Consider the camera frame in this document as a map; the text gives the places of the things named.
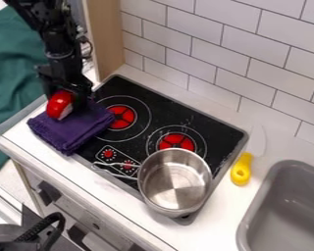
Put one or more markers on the green cloth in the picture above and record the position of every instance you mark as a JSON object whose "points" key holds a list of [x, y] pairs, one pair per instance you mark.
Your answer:
{"points": [[11, 81]]}

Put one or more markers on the purple cloth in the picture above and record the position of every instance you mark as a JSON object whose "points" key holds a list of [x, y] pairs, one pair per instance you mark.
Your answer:
{"points": [[72, 125]]}

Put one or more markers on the silver pot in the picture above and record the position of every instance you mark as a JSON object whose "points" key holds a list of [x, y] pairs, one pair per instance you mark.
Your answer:
{"points": [[175, 181]]}

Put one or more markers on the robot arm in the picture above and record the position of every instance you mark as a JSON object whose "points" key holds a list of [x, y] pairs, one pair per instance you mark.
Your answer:
{"points": [[55, 26]]}

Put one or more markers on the yellow tool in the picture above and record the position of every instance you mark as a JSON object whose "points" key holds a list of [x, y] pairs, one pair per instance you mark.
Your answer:
{"points": [[241, 168]]}

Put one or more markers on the red and white toy sushi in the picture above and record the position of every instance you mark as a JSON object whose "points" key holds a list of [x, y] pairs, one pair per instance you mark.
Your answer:
{"points": [[60, 104]]}

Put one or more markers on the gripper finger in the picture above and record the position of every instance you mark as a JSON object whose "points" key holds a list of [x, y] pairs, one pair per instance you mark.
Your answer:
{"points": [[47, 94], [81, 99]]}

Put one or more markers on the toy stove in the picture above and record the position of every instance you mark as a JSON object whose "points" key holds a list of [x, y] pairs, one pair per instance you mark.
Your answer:
{"points": [[164, 127]]}

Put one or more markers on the toy sink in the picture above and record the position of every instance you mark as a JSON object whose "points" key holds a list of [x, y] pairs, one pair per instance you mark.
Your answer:
{"points": [[286, 209]]}

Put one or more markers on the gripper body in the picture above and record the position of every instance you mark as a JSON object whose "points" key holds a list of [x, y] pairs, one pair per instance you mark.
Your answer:
{"points": [[61, 73]]}

